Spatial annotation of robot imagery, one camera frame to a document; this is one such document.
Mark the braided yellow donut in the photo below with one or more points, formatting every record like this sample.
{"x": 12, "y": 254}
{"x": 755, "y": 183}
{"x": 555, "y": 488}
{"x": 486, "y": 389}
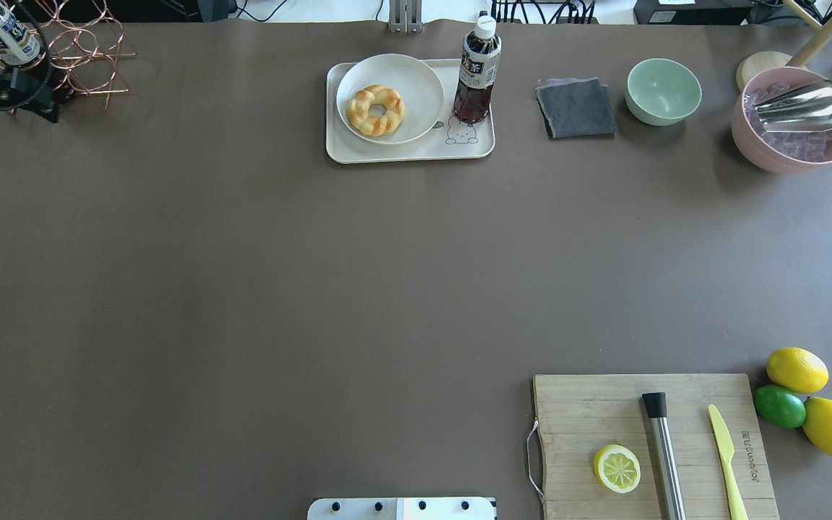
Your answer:
{"x": 376, "y": 110}

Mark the white round plate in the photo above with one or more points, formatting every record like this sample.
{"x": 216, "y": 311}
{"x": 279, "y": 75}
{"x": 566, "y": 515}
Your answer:
{"x": 417, "y": 83}

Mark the white rectangular tray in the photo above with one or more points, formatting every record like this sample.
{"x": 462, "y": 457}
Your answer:
{"x": 450, "y": 139}

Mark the tea bottle in rack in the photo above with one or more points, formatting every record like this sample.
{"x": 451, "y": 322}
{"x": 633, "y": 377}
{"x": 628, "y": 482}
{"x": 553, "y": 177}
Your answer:
{"x": 18, "y": 46}

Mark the brown tea bottle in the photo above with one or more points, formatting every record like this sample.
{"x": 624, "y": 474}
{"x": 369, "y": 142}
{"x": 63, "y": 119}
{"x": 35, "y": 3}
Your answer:
{"x": 480, "y": 58}

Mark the dark grey folded cloth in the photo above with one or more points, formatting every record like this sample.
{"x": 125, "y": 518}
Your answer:
{"x": 575, "y": 108}

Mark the mint green bowl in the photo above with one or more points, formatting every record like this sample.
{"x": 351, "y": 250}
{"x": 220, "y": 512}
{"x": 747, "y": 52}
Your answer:
{"x": 661, "y": 92}

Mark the wooden cutting board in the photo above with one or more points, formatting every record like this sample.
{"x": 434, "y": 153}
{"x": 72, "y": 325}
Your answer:
{"x": 578, "y": 415}

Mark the halved lemon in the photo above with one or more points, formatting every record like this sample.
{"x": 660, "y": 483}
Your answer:
{"x": 617, "y": 468}

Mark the steel muddler tool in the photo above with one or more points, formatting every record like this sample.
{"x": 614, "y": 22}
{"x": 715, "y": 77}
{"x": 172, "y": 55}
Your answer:
{"x": 655, "y": 404}

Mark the pink bowl with ice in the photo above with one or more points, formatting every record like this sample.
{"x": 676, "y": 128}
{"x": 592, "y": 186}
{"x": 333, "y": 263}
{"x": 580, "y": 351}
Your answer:
{"x": 777, "y": 152}

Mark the steel ice scoop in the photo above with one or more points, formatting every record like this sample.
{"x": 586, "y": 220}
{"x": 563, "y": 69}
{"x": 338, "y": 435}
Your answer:
{"x": 804, "y": 109}

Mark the wooden mug tree stand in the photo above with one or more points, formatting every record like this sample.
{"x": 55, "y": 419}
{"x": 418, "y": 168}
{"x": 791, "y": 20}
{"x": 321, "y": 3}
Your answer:
{"x": 765, "y": 60}

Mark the green lime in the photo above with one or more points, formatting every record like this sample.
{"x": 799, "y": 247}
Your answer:
{"x": 779, "y": 406}

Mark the whole yellow lemon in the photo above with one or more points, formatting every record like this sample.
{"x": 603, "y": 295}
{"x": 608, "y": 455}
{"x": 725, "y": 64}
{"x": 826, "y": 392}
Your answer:
{"x": 797, "y": 369}

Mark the yellow plastic knife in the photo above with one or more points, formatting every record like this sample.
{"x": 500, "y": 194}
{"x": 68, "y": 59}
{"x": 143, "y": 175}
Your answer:
{"x": 726, "y": 448}

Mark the copper wire bottle rack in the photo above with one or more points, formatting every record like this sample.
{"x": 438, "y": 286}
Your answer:
{"x": 83, "y": 44}

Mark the aluminium frame post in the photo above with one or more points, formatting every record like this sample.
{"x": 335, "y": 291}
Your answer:
{"x": 405, "y": 16}

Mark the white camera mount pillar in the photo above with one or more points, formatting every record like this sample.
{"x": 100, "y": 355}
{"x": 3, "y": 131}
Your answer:
{"x": 446, "y": 507}

